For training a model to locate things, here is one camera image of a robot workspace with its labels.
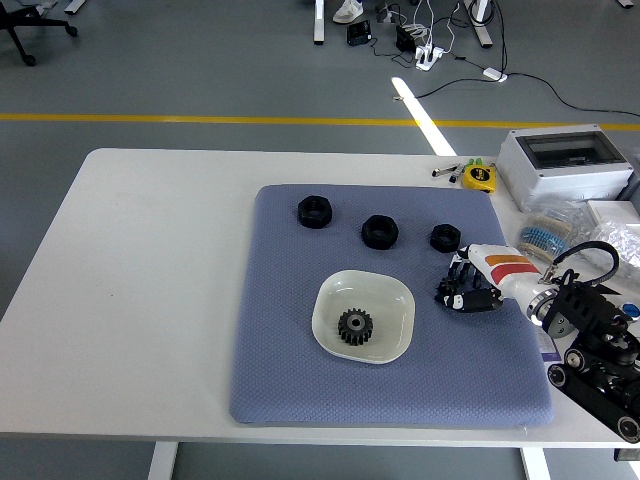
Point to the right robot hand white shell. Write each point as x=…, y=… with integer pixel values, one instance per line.
x=510, y=275

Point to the small black gear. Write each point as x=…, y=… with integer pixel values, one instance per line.
x=442, y=289

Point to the large black gear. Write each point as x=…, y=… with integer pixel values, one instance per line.
x=356, y=336

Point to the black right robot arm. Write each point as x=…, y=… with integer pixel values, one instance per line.
x=585, y=310

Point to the small black hex nut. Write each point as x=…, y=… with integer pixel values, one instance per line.
x=435, y=245

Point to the flat white box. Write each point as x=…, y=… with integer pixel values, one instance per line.
x=615, y=209

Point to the medium black hex nut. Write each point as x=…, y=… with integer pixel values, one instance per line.
x=368, y=240

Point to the large black hex nut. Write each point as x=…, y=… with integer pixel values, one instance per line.
x=304, y=220

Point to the black box with print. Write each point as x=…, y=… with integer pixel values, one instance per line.
x=359, y=33

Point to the blue resistor strip bundle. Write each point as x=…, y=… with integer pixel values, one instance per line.
x=542, y=237

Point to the purple-edged label sheet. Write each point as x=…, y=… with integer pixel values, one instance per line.
x=547, y=350

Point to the yellow tape measure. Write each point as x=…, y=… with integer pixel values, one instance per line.
x=477, y=178

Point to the black marker pen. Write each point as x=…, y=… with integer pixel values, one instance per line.
x=454, y=175

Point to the bubble wrap bag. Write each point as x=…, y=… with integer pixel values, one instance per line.
x=625, y=240

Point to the silver pen tool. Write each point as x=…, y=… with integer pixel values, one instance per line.
x=442, y=171

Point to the white square dish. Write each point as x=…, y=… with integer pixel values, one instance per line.
x=330, y=295

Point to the white table leg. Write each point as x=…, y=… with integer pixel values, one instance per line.
x=162, y=462
x=535, y=465

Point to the small white adapter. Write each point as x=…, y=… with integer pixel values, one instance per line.
x=494, y=74

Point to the white power strip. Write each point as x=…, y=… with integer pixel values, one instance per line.
x=429, y=57

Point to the blue-grey padded mat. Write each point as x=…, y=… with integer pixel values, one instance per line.
x=280, y=350

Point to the white desk leg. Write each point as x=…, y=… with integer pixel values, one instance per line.
x=480, y=27
x=319, y=25

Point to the black power adapter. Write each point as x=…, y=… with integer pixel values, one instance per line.
x=405, y=39

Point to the white shoe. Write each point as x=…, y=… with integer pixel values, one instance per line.
x=346, y=12

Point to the black office chair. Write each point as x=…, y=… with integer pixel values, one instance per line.
x=20, y=25

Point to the grey electrical enclosure box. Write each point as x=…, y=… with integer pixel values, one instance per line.
x=525, y=170

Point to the grey table bracket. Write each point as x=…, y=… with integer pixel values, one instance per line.
x=627, y=454

